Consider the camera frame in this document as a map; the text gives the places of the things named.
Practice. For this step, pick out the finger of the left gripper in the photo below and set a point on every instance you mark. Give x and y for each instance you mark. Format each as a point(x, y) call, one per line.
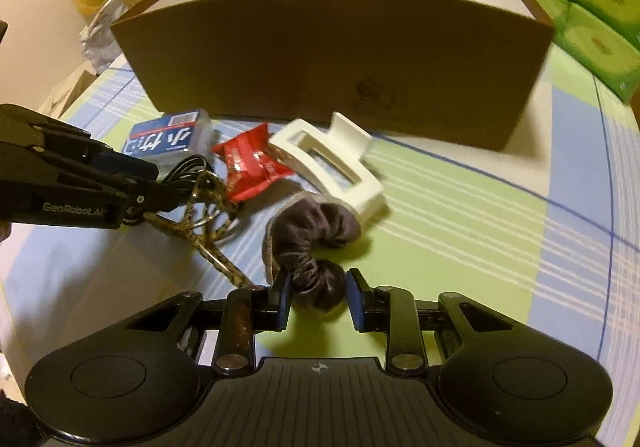
point(129, 199)
point(51, 138)

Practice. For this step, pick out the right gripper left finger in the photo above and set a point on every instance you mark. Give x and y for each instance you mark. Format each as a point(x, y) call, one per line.
point(242, 315)

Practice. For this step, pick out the checkered tablecloth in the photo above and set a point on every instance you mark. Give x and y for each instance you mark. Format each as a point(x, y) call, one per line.
point(546, 231)

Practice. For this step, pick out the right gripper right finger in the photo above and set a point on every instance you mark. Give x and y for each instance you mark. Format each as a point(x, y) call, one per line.
point(391, 311)

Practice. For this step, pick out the white hair claw clip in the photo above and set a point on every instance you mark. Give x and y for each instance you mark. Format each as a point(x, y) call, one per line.
point(332, 161)

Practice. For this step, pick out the leopard print hair clip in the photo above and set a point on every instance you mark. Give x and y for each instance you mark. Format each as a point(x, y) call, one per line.
point(208, 217)

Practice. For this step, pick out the red snack packet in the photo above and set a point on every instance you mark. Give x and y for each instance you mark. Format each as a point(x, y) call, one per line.
point(251, 168)

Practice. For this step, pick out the brown velvet scrunchie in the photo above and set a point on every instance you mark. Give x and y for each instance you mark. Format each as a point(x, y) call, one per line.
point(308, 223)

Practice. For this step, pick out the white crumpled plastic bag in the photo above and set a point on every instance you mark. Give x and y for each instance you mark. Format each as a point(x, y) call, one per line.
point(98, 44)

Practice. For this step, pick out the open small cardboard box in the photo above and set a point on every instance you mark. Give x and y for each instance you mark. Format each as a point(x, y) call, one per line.
point(67, 92)

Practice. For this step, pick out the brown cardboard storage box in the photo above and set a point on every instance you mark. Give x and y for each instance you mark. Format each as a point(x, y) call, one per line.
point(454, 70)

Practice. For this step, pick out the blue floss pick box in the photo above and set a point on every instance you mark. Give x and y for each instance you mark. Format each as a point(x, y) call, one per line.
point(168, 140)

